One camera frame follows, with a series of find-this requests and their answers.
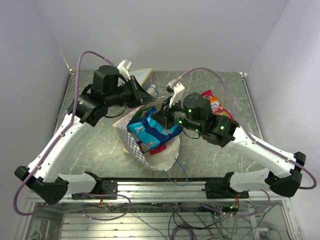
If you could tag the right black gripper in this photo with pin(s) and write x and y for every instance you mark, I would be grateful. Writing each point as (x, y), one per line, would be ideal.
(163, 116)

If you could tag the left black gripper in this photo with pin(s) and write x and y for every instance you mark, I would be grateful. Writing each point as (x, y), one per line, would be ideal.
(140, 95)

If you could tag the blue snack bag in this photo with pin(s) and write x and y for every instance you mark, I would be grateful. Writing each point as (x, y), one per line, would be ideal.
(149, 131)

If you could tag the pink snack bag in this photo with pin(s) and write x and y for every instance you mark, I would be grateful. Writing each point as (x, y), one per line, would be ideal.
(207, 95)

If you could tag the orange Fox's candy bag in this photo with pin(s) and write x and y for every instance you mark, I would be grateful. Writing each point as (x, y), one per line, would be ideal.
(218, 109)

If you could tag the blue checkered paper bag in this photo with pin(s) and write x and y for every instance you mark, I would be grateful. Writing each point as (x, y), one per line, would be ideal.
(161, 161)

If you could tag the green snack pack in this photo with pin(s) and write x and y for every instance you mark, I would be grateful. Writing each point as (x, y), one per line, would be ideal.
(141, 113)

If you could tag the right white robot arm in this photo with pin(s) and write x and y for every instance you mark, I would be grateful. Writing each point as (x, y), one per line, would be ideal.
(282, 170)

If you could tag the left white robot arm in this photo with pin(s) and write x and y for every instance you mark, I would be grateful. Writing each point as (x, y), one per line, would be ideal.
(109, 88)

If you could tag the red snack pack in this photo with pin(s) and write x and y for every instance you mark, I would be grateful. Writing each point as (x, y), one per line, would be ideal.
(158, 149)

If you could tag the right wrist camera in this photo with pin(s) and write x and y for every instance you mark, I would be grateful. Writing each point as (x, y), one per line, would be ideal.
(176, 91)

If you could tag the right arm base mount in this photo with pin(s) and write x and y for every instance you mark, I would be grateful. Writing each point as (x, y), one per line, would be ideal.
(217, 190)

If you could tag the aluminium frame rail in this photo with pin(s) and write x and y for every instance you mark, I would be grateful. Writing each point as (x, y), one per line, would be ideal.
(161, 192)

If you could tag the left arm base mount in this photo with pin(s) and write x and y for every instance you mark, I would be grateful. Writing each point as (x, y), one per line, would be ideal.
(107, 189)

